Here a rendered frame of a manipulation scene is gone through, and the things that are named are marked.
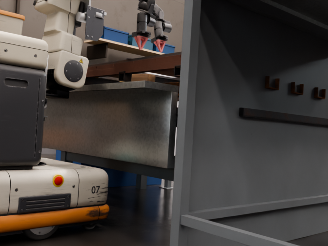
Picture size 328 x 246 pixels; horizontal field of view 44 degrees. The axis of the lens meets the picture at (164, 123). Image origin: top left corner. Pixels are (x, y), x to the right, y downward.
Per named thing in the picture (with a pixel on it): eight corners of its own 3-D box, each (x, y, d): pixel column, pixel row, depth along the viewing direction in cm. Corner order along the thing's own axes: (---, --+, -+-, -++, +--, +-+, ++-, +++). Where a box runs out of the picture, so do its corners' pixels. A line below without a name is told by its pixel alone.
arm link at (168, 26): (151, 13, 270) (159, 10, 263) (164, 17, 277) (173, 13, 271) (151, 31, 269) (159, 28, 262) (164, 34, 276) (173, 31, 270)
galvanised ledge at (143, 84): (50, 97, 286) (50, 92, 286) (178, 92, 189) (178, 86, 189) (21, 94, 273) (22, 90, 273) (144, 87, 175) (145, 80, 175)
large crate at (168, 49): (161, 58, 747) (161, 48, 747) (174, 56, 722) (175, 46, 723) (142, 53, 715) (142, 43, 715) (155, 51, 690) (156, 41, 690)
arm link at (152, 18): (139, -1, 229) (151, 3, 225) (150, 5, 239) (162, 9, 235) (132, 20, 231) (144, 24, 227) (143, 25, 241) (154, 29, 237)
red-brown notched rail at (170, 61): (58, 81, 286) (59, 72, 286) (249, 62, 164) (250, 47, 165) (53, 80, 283) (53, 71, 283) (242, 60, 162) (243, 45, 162)
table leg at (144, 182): (141, 187, 328) (146, 103, 329) (146, 188, 323) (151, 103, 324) (135, 188, 324) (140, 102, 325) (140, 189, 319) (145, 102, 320)
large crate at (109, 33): (114, 47, 674) (115, 35, 674) (128, 45, 648) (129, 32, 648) (89, 41, 640) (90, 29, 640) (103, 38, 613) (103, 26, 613)
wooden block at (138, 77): (131, 84, 195) (131, 73, 195) (138, 86, 200) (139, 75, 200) (147, 84, 189) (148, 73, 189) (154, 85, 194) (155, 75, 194)
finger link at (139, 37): (140, 51, 236) (140, 35, 236) (148, 51, 230) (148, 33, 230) (130, 50, 231) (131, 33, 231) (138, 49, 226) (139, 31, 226)
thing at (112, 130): (46, 147, 285) (50, 97, 286) (173, 168, 188) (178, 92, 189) (41, 147, 283) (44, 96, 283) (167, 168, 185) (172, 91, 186)
